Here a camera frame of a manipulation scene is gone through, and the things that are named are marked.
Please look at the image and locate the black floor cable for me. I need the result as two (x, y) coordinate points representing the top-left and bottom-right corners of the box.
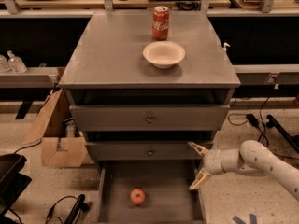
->
(227, 95), (299, 161)

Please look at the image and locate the blue floor tape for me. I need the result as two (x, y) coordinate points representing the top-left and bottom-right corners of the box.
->
(232, 213), (258, 224)

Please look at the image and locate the black metal floor bar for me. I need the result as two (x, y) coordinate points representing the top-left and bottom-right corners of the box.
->
(266, 115), (299, 153)

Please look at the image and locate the small white pump nozzle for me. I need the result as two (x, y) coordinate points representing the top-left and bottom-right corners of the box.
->
(223, 42), (231, 51)

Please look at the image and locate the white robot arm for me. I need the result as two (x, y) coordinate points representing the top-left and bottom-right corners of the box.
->
(188, 140), (299, 201)

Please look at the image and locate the black power adapter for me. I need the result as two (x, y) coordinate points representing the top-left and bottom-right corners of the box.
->
(246, 114), (259, 127)

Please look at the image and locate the grey open bottom drawer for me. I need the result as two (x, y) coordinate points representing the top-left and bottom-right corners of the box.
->
(95, 161), (206, 224)

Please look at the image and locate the black handle with cable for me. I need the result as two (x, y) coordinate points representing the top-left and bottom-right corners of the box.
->
(45, 194), (90, 224)

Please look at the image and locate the grey top drawer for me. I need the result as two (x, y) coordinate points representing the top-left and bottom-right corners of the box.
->
(70, 105), (229, 132)

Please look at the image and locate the clear sanitizer bottle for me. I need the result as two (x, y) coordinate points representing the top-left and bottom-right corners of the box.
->
(7, 50), (27, 74)

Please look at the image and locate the brown cardboard box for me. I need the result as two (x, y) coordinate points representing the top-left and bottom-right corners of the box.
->
(22, 89), (88, 168)

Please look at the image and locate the white paper bowl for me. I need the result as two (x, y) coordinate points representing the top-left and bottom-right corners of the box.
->
(143, 41), (186, 69)

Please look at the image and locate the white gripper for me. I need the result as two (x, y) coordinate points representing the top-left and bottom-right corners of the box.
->
(188, 142), (222, 190)

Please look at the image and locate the red apple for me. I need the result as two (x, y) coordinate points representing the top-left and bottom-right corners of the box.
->
(130, 188), (146, 205)

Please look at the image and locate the grey middle drawer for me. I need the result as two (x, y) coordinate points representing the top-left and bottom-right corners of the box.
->
(86, 141), (201, 161)

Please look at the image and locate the red Coca-Cola can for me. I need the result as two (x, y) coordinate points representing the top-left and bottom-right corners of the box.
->
(152, 6), (169, 40)

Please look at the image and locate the grey drawer cabinet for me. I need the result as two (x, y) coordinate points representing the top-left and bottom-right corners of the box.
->
(60, 10), (240, 147)

